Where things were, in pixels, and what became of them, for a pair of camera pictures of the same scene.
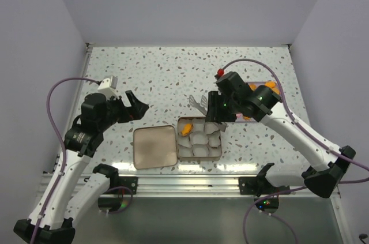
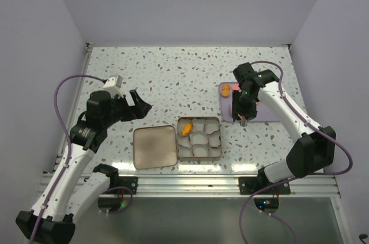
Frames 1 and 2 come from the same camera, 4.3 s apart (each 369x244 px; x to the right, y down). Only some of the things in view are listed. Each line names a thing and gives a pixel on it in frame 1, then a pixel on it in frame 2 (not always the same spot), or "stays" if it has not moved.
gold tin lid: x=154 y=147 stays
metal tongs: x=203 y=105 to x=243 y=122
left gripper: x=136 y=112 stays
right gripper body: x=222 y=108 to x=243 y=104
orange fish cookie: x=188 y=128 stays
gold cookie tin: x=198 y=141 stays
